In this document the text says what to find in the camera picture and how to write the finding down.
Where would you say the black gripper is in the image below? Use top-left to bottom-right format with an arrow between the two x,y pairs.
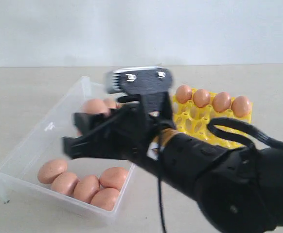
62,92 -> 176,160

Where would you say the brown egg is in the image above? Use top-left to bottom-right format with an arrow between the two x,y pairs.
99,167 -> 128,191
82,99 -> 109,115
193,89 -> 211,108
90,188 -> 120,211
175,85 -> 192,103
103,98 -> 118,109
37,159 -> 68,184
212,92 -> 231,112
231,96 -> 251,117
51,172 -> 79,196
73,175 -> 100,203

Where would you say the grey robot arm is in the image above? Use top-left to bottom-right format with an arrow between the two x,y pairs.
63,92 -> 283,233

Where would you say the yellow plastic egg tray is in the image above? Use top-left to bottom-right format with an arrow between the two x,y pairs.
172,87 -> 254,149

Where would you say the clear plastic container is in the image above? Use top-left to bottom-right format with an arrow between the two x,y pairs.
0,76 -> 135,224

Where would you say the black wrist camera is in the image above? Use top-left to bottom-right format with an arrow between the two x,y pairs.
105,67 -> 173,95

